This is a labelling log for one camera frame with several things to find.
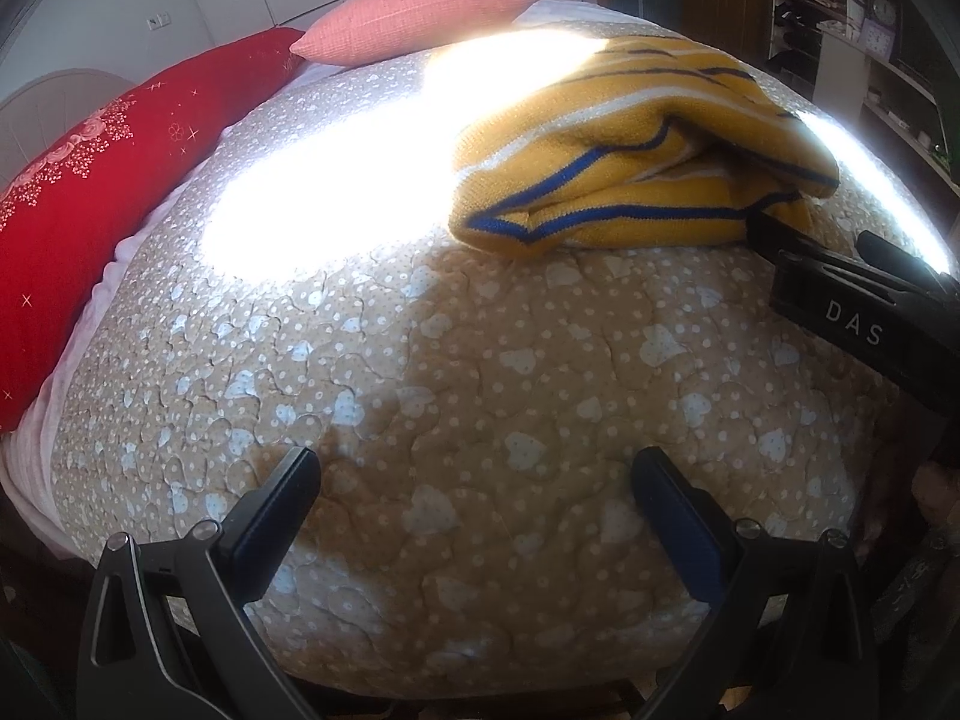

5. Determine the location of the beige dotted blanket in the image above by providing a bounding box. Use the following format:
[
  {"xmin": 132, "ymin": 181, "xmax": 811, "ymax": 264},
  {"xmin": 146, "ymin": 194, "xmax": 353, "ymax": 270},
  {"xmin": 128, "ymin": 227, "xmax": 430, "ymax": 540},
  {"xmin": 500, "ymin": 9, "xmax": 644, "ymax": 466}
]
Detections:
[{"xmin": 49, "ymin": 19, "xmax": 960, "ymax": 698}]

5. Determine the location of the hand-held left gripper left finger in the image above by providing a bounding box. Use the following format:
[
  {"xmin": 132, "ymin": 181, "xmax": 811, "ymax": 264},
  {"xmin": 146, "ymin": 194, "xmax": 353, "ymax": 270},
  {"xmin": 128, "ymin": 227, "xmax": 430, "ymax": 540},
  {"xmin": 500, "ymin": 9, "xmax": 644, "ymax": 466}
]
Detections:
[{"xmin": 75, "ymin": 446, "xmax": 323, "ymax": 720}]

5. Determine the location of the beige rounded headboard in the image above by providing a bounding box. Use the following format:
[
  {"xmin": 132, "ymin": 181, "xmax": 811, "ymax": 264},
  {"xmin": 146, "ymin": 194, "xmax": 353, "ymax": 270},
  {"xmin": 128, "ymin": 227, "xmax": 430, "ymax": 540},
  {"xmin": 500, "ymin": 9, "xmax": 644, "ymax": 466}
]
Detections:
[{"xmin": 0, "ymin": 69, "xmax": 140, "ymax": 188}]

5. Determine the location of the person's right hand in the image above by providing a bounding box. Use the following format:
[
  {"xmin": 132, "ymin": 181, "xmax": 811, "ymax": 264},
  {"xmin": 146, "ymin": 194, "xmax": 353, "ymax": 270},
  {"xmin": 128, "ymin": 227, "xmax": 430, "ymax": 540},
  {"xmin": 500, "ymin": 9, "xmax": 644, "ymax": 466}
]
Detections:
[{"xmin": 861, "ymin": 405, "xmax": 960, "ymax": 565}]

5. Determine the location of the pile of dark clothes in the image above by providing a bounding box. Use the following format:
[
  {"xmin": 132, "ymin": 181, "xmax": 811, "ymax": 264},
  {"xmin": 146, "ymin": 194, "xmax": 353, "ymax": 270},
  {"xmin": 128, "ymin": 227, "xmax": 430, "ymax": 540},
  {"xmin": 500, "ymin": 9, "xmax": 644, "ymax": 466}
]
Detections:
[{"xmin": 772, "ymin": 0, "xmax": 863, "ymax": 72}]

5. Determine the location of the yellow striped sweater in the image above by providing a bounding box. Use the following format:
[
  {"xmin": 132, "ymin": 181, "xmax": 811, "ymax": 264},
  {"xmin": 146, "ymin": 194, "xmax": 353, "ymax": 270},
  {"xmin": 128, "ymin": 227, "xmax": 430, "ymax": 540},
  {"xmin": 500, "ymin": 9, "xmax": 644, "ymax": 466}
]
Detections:
[{"xmin": 448, "ymin": 36, "xmax": 841, "ymax": 260}]

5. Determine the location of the white shelf unit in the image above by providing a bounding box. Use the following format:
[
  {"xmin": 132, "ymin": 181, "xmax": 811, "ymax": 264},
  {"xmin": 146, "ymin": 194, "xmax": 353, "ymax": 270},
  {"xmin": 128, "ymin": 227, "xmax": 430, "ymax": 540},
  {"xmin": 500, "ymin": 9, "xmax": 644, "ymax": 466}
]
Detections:
[{"xmin": 766, "ymin": 0, "xmax": 960, "ymax": 192}]

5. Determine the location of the red embroidered pillow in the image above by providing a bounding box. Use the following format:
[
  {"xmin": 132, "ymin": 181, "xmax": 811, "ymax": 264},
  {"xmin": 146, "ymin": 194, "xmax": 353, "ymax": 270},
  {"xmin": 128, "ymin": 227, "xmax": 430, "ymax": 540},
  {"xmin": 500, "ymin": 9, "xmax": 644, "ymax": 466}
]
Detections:
[{"xmin": 0, "ymin": 26, "xmax": 308, "ymax": 432}]

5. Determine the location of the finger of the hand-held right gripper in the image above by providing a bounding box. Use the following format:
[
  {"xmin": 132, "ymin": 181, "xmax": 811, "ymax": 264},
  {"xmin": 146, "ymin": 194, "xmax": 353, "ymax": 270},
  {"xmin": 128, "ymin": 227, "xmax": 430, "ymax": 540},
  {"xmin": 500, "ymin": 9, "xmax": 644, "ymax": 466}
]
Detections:
[
  {"xmin": 748, "ymin": 208, "xmax": 863, "ymax": 269},
  {"xmin": 857, "ymin": 229, "xmax": 955, "ymax": 295}
]

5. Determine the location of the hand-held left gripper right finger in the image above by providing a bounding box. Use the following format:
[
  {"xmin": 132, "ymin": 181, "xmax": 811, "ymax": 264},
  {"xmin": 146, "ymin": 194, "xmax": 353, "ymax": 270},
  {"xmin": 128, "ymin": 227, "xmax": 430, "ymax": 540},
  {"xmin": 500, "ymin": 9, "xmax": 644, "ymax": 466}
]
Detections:
[{"xmin": 632, "ymin": 446, "xmax": 880, "ymax": 720}]

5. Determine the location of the pink ribbed pillow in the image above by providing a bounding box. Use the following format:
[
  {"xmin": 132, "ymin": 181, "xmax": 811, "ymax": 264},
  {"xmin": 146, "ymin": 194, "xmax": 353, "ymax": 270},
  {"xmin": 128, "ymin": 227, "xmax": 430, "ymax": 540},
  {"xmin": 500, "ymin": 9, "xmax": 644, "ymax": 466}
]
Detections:
[{"xmin": 289, "ymin": 0, "xmax": 547, "ymax": 65}]

